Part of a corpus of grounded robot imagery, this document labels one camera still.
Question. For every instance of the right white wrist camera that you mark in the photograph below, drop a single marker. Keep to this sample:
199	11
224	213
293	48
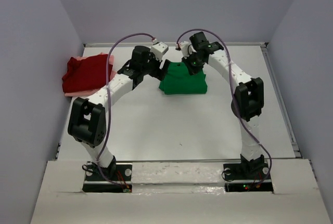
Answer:
185	48

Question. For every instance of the folded pink t shirt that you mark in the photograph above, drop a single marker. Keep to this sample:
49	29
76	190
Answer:
78	92

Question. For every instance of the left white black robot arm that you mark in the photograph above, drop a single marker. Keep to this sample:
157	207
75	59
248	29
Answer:
90	117

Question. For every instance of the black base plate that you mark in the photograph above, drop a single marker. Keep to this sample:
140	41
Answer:
119	182
242	180

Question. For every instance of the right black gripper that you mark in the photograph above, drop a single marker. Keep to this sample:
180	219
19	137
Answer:
192	70

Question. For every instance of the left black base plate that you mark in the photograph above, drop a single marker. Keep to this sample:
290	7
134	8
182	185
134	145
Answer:
119	182

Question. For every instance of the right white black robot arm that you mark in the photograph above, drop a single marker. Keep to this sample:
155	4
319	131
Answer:
247	103

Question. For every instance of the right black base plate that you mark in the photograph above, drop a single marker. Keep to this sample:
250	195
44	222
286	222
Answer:
242	180

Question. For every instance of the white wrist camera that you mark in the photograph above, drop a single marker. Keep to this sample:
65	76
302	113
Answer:
159	49
185	48

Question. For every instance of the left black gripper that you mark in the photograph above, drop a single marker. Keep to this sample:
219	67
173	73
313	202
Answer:
157	73

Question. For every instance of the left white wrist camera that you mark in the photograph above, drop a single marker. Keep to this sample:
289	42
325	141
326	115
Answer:
159	49

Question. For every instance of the folded dark red t shirt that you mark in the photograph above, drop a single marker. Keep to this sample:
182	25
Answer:
87	73

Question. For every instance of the green t shirt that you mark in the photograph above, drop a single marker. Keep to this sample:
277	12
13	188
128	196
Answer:
178	81

